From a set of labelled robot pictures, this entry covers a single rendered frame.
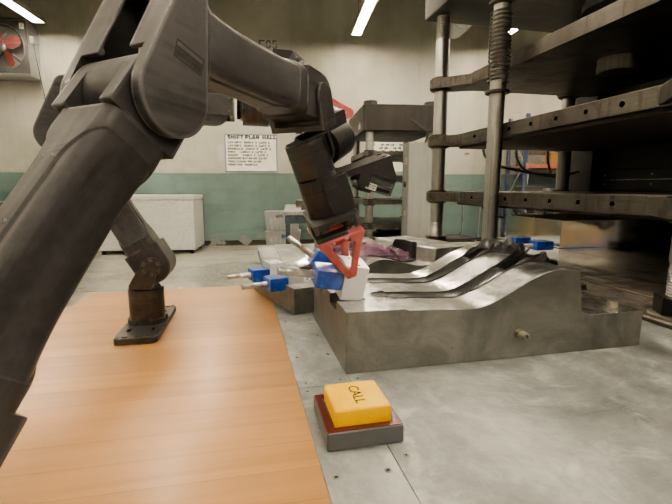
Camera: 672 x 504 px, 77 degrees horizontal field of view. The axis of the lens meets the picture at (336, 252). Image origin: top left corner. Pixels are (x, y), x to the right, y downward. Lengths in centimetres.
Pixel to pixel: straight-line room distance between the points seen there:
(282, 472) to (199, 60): 36
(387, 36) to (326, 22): 109
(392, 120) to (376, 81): 296
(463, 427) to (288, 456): 19
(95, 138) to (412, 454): 38
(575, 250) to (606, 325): 69
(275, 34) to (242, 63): 771
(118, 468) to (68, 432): 10
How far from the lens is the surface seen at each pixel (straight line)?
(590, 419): 58
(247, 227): 781
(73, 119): 35
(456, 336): 65
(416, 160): 492
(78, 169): 32
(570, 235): 146
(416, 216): 493
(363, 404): 46
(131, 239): 83
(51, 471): 51
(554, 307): 73
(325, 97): 56
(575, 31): 156
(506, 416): 55
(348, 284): 62
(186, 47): 37
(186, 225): 710
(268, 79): 48
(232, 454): 47
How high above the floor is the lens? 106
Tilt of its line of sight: 9 degrees down
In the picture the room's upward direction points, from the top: straight up
